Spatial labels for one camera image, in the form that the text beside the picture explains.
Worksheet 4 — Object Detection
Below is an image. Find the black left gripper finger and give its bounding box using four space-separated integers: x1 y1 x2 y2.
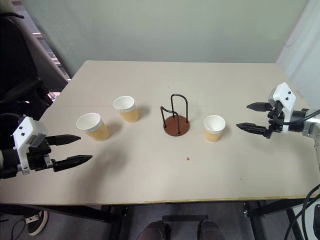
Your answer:
46 134 82 147
52 154 93 173

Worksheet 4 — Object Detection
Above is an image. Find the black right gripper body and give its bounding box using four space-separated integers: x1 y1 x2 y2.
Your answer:
265 101 286 140

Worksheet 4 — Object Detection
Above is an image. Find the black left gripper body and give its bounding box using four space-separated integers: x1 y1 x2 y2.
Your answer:
26 140 55 172

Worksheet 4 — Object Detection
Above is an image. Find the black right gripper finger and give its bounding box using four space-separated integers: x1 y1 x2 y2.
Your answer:
246 101 272 113
236 122 269 137

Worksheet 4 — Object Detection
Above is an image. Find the tan ribbed paper cup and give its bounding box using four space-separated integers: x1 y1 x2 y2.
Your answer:
112 95 140 124
75 112 110 142
203 114 227 144

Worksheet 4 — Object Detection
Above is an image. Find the black and white sneaker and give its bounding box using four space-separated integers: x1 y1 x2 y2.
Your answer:
24 209 49 237

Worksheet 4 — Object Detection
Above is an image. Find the black office chair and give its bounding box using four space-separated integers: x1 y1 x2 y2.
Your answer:
0 11 72 121

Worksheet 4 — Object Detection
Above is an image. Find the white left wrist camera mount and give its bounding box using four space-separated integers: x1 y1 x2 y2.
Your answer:
12 115 48 176

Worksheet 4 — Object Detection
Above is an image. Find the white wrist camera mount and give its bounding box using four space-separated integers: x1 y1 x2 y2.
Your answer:
12 115 48 176
268 82 297 133

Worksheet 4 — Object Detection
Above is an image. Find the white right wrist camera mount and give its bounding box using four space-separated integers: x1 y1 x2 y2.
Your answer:
268 82 297 133

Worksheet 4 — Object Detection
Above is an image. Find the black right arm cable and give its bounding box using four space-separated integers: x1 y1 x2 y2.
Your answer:
272 108 320 124

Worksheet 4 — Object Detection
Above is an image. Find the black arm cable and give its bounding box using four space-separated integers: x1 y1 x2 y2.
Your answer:
272 108 320 124
0 112 24 126

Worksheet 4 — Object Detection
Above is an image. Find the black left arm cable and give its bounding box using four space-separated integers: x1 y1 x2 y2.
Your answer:
0 112 24 126

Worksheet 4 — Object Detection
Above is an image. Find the black metal table frame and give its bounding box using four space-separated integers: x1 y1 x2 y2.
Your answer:
0 197 320 240

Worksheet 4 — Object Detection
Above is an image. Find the thin black floor cable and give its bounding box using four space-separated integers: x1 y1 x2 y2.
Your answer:
0 218 27 240

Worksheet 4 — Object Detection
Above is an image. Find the brown wire cup holder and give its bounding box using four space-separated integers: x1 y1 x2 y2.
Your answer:
160 93 191 137

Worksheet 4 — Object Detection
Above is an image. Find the black floor cable bundle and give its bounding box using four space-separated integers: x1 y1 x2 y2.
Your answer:
283 183 320 240

